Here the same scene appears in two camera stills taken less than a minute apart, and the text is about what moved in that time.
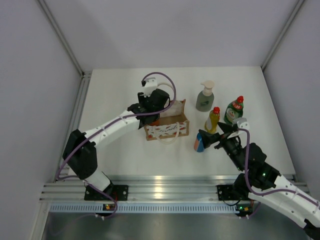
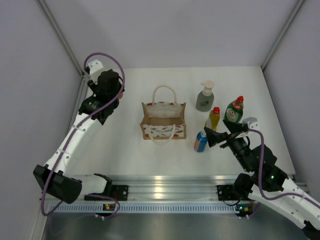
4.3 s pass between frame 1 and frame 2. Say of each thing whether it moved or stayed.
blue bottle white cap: stayed
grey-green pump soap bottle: stayed
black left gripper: moved
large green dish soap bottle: stayed
